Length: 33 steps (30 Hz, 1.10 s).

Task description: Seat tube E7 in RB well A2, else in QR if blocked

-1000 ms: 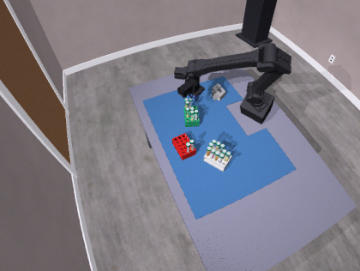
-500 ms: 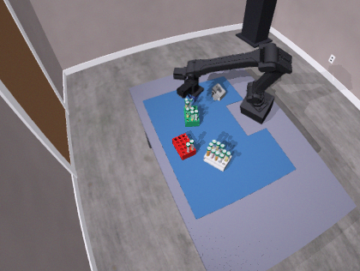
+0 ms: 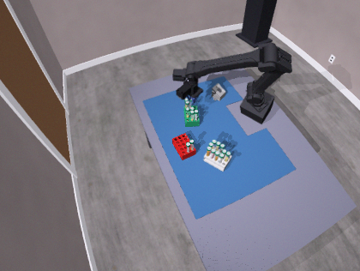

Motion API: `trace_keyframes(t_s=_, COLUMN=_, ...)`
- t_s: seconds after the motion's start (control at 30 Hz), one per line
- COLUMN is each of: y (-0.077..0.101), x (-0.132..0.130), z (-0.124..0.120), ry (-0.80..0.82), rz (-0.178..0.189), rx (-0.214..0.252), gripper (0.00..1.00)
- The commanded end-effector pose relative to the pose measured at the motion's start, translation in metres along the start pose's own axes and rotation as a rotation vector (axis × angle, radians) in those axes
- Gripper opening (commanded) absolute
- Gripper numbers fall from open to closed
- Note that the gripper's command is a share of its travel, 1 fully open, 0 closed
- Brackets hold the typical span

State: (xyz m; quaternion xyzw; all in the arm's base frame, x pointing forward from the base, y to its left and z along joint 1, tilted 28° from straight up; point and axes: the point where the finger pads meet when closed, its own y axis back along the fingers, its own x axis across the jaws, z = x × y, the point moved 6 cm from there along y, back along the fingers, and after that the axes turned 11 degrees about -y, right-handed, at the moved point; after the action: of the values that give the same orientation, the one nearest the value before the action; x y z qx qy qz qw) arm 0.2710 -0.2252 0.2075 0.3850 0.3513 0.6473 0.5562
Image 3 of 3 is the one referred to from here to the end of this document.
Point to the green tube rack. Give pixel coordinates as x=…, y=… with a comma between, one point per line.
x=190, y=123

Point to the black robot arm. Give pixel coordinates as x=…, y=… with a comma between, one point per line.
x=272, y=62

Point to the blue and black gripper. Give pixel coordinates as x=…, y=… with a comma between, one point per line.
x=195, y=96

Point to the red tube rack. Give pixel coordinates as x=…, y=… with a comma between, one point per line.
x=179, y=143

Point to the blue flat mat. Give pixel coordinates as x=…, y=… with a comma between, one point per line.
x=257, y=160

